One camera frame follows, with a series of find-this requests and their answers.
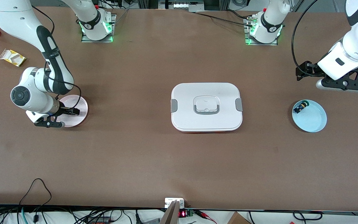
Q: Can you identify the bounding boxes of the yellow white snack packet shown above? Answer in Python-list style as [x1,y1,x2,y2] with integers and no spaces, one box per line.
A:
[0,49,27,67]

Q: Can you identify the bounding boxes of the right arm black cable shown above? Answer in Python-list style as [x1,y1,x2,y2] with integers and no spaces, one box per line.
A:
[30,6,82,110]

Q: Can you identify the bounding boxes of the grey aluminium bar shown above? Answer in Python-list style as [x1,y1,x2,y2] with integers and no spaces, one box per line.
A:
[160,200,180,224]

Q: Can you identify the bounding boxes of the black camera bracket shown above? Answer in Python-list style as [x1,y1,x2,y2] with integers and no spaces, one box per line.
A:
[34,115,65,128]
[321,66,358,91]

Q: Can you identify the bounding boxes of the brown cardboard box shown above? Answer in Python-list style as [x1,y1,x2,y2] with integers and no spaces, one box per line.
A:
[227,212,251,224]

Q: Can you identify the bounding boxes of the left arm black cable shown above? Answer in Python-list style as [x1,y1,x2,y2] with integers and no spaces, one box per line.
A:
[291,0,321,76]

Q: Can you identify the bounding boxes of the looped thin black cable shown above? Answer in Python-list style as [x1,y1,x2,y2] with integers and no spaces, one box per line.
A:
[19,178,53,208]

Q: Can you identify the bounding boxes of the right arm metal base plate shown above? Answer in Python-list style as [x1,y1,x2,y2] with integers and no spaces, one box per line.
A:
[80,13,117,43]

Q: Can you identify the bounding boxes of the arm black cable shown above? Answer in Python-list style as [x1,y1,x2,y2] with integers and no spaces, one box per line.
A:
[291,0,321,76]
[30,6,82,110]

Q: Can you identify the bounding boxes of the pink round plate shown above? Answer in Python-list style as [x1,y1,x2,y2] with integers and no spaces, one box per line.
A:
[55,95,88,128]

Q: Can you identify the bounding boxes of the red alligator clip lead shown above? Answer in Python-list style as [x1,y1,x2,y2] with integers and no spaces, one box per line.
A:
[194,210,217,224]

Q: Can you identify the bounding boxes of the white lunch box grey clips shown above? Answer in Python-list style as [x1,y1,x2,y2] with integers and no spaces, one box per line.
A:
[170,82,243,133]

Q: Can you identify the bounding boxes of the thin black base cable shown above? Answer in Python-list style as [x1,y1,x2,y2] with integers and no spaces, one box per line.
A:
[193,12,254,28]

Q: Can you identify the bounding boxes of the small blue black toy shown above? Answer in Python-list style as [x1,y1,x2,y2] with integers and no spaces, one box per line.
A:
[293,101,310,114]

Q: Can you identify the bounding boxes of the black right camera bracket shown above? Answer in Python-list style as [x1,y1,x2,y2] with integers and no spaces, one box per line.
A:
[34,115,65,128]

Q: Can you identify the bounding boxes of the light blue round plate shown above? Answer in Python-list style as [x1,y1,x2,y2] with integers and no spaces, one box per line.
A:
[292,100,327,133]

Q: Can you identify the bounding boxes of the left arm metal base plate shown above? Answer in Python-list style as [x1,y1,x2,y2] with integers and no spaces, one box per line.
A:
[244,16,279,46]

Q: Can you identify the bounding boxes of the white power strip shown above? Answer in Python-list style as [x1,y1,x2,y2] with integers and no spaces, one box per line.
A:
[173,2,205,9]

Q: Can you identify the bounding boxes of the black left camera bracket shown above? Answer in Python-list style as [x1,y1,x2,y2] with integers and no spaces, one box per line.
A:
[321,66,358,91]

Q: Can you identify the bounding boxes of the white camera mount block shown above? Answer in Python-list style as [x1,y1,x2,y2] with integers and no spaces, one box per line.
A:
[165,198,185,209]

